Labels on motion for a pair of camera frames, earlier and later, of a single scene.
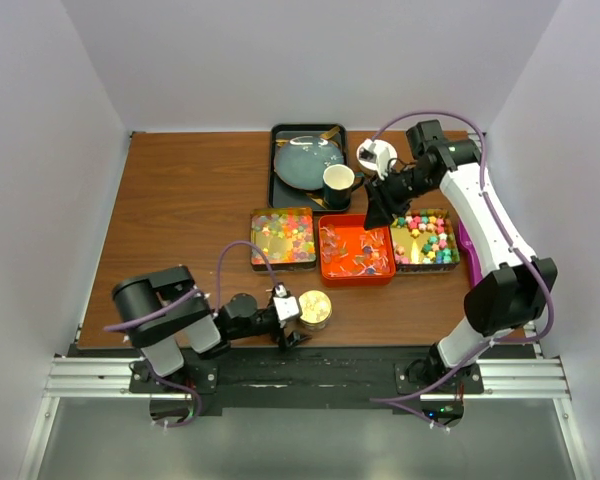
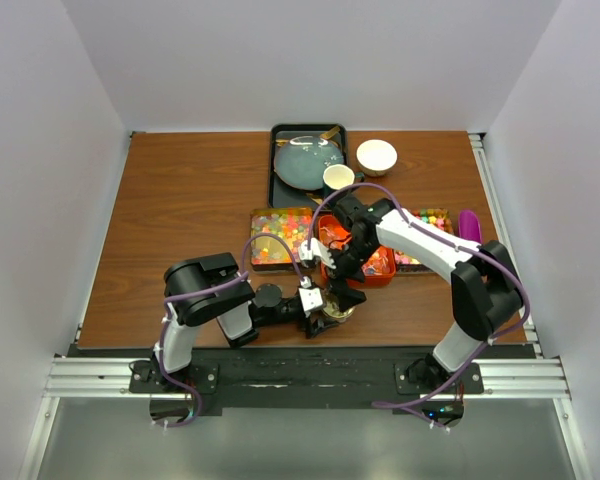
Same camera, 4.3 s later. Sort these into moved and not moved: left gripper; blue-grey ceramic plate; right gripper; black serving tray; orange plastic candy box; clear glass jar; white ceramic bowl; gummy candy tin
Moved: left gripper; clear glass jar; right gripper
Not moved: blue-grey ceramic plate; orange plastic candy box; white ceramic bowl; black serving tray; gummy candy tin
